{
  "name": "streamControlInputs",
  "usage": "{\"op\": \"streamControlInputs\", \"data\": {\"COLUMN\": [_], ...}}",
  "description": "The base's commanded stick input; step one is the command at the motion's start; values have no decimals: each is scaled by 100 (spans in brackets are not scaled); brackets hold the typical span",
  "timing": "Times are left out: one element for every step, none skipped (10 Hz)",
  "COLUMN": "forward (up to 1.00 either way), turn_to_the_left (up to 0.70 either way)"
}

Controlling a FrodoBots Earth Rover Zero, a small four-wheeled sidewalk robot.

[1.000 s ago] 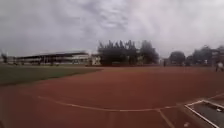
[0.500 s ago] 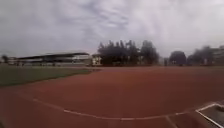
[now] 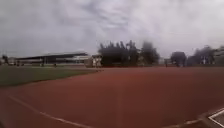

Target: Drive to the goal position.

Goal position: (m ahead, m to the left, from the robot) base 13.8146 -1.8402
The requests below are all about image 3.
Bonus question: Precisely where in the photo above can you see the red running track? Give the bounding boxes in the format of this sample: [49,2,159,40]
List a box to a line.
[0,66,224,128]

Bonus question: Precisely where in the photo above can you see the grey building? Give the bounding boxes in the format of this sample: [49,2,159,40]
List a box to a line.
[213,46,224,66]

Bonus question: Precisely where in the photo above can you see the dark clump of trees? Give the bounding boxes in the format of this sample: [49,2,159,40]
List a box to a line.
[97,40,161,67]

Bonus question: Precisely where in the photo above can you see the row of trees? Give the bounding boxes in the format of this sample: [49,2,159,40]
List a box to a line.
[170,45,217,67]

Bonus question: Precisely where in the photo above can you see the long low grandstand building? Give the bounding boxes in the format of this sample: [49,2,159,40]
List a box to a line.
[14,51,103,68]

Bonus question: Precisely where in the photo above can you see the green grass field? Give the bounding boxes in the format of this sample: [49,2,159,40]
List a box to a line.
[0,65,105,89]

